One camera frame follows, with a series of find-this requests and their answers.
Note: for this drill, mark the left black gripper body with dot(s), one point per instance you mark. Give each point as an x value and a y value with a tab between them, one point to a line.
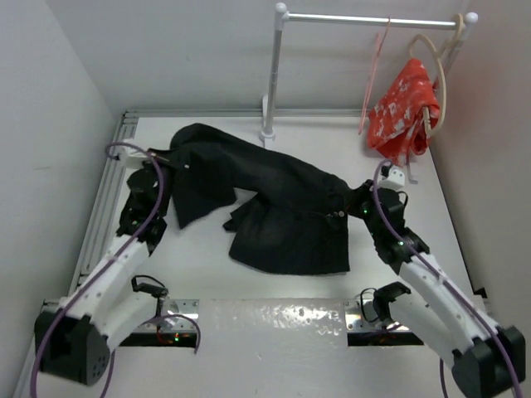
162	210

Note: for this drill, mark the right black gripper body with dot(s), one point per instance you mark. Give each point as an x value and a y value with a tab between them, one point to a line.
360	205

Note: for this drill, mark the black trousers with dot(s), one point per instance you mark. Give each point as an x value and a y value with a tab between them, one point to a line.
294	224

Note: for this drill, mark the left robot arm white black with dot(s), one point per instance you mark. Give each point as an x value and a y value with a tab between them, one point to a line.
75	341

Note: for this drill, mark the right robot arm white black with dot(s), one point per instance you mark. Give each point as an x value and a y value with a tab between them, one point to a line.
485	359

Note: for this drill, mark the wooden hanger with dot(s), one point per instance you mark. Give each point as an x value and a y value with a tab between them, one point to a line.
439	84

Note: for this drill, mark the red patterned cloth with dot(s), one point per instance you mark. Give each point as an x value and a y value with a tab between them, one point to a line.
396	123

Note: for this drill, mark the white clothes rack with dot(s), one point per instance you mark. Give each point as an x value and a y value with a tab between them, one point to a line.
283	15

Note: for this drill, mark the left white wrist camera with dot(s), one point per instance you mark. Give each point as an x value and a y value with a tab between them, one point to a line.
131	156

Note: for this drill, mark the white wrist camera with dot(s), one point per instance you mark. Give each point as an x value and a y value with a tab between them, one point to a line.
131	156
392	178

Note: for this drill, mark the aluminium frame rail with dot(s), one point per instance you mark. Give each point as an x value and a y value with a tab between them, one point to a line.
194	262

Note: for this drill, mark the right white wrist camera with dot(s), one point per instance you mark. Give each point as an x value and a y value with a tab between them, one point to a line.
392	178

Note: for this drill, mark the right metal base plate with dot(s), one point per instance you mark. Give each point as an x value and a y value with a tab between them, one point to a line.
355	322

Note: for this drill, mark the metal base plate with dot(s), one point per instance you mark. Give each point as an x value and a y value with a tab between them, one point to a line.
355	322
180	313

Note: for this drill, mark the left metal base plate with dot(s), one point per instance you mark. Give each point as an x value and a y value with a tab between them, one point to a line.
180	313

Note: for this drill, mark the pink wire hanger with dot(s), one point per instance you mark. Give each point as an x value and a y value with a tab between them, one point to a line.
379	40

